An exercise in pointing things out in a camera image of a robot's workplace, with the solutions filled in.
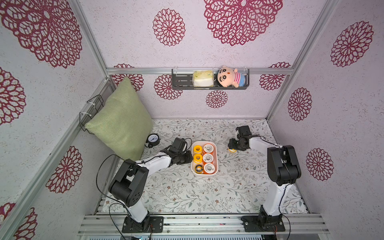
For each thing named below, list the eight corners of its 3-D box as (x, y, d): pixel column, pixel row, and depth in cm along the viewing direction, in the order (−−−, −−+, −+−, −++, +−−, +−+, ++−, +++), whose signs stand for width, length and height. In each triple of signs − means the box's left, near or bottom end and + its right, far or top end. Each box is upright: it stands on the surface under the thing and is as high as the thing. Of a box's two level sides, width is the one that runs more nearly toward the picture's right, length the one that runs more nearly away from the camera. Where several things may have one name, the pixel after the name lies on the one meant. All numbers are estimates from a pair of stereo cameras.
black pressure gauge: (146, 147, 106) (145, 144, 103) (149, 136, 112) (147, 133, 109) (159, 147, 106) (158, 144, 103) (161, 136, 112) (160, 133, 109)
